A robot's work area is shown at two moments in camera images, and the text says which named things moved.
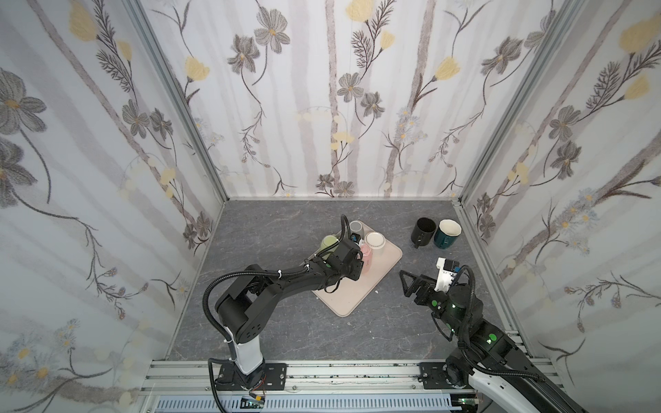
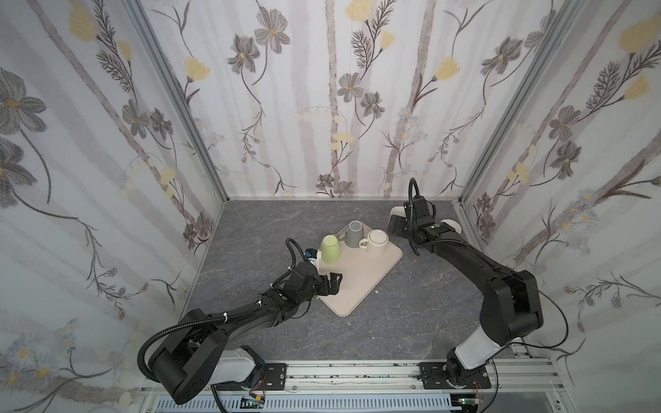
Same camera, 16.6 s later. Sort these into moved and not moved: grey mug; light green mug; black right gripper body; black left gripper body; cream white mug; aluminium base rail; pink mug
Moved: black right gripper body; black left gripper body; pink mug
Not moved: grey mug; aluminium base rail; cream white mug; light green mug
